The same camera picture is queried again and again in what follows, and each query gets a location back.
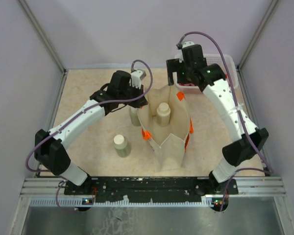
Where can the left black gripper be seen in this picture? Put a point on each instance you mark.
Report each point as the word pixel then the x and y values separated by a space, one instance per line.
pixel 139 103

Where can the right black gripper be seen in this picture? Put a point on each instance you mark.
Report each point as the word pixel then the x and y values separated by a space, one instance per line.
pixel 174 65

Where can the green bottle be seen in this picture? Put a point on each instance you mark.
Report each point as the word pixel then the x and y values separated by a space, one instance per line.
pixel 134 117
pixel 121 146
pixel 163 114

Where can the beige canvas tote bag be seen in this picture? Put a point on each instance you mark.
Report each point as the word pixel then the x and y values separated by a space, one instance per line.
pixel 168 143

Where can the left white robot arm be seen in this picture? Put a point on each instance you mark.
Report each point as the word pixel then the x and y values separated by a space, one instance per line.
pixel 51 146

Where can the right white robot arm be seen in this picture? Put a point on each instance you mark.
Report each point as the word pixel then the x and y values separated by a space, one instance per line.
pixel 247 138

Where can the red cloth in basket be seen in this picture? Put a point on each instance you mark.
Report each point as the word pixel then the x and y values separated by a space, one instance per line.
pixel 187 85

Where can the white plastic basket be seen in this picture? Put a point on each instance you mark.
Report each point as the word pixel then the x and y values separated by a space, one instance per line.
pixel 216 59

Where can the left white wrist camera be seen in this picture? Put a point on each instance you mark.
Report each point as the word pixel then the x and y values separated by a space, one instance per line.
pixel 136 78

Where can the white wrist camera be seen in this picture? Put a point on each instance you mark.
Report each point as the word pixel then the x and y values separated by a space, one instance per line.
pixel 136 78
pixel 187 44

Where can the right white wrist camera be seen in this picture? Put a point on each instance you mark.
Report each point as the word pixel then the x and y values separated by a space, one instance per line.
pixel 187 44

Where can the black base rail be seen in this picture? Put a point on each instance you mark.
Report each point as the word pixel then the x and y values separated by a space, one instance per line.
pixel 151 189

